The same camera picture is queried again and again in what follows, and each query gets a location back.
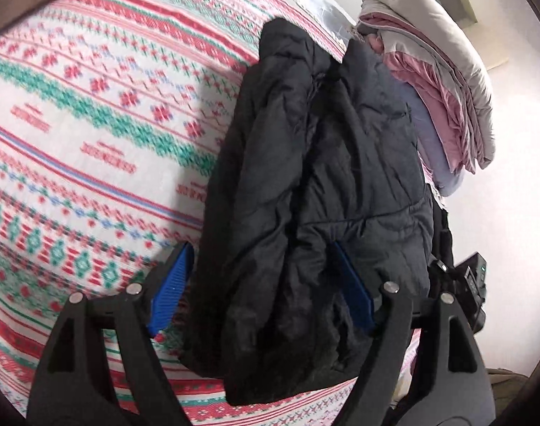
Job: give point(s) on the red green patterned blanket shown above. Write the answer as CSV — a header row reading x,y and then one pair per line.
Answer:
x,y
88,142

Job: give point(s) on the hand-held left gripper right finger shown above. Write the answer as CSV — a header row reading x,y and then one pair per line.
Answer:
x,y
352,288

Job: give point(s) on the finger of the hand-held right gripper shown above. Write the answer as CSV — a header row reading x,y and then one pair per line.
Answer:
x,y
445,275

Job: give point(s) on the black quilted jacket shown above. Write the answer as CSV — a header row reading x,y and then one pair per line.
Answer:
x,y
314,213

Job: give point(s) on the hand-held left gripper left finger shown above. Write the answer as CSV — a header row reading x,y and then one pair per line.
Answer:
x,y
172,288

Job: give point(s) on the pink folded blanket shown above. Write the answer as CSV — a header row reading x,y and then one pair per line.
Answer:
x,y
429,97

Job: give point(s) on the lavender pillow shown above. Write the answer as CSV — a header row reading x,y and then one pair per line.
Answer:
x,y
434,151

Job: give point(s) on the stack of folded bedding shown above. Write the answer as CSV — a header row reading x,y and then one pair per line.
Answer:
x,y
447,40

